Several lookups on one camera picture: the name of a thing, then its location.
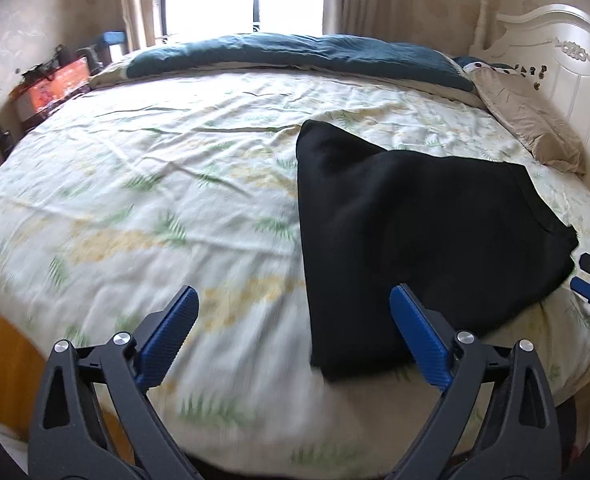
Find teal blanket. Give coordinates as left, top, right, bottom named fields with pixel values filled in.
left=90, top=34, right=476, bottom=94

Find black bag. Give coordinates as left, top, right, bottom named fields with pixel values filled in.
left=19, top=45, right=106, bottom=82

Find black pants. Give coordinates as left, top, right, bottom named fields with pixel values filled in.
left=295, top=120, right=580, bottom=384

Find floral bed sheet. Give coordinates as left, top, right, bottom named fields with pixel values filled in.
left=0, top=67, right=590, bottom=472

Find white carved headboard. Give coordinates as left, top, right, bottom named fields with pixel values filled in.
left=467, top=0, right=590, bottom=213

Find red printed box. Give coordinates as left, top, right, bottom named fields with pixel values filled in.
left=10, top=56, right=94, bottom=132

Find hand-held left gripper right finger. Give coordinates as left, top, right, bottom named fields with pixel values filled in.
left=387, top=283, right=563, bottom=480

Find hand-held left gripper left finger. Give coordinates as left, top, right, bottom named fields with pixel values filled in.
left=27, top=285, right=206, bottom=480

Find window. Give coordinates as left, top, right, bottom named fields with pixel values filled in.
left=150, top=0, right=326, bottom=45

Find beige pillow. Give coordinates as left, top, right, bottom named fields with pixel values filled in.
left=475, top=67, right=588, bottom=177

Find blue stool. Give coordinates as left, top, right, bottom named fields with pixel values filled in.
left=95, top=31, right=128, bottom=63

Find wooden bed frame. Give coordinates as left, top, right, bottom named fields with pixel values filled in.
left=0, top=316, right=46, bottom=442

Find polka dot pillow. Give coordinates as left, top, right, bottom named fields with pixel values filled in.
left=455, top=57, right=514, bottom=79

